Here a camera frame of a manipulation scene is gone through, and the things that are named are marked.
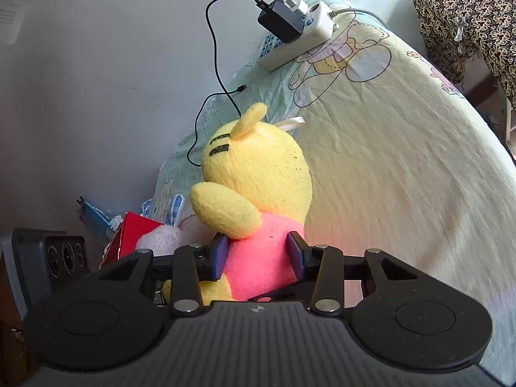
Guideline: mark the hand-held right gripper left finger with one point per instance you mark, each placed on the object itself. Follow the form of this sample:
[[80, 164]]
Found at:
[[219, 258]]

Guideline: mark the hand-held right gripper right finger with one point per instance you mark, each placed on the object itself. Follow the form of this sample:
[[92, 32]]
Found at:
[[296, 258]]

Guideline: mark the red storage box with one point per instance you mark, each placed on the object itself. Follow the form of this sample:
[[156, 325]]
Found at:
[[129, 234]]

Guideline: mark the yellow plush bear pink shirt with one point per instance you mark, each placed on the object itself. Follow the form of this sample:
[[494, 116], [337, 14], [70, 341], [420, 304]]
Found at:
[[258, 161]]

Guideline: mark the white plush bunny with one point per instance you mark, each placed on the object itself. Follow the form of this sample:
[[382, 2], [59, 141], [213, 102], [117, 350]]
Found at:
[[161, 240]]

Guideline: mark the blue package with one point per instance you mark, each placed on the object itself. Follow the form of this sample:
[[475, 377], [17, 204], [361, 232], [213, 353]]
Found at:
[[96, 213]]

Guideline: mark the cartoon printed bed sheet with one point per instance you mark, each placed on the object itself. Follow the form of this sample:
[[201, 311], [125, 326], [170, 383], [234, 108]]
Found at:
[[403, 169]]

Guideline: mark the white power strip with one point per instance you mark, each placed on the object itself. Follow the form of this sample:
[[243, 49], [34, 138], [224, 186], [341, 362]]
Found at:
[[298, 48]]

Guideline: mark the black power adapter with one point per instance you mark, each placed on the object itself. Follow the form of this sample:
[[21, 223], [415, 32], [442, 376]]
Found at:
[[280, 24]]

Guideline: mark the white plug charger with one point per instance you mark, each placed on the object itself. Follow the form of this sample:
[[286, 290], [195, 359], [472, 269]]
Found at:
[[300, 7]]

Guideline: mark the white furniture leg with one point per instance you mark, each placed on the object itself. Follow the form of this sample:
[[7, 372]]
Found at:
[[510, 117]]

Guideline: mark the clear plastic clip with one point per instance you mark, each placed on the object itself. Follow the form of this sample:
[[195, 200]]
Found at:
[[459, 28]]

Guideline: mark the black yellow floral cloth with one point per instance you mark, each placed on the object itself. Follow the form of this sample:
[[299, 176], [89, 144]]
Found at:
[[463, 8]]

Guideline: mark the paper sheet on wall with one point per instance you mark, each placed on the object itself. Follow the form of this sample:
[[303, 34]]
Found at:
[[16, 4]]

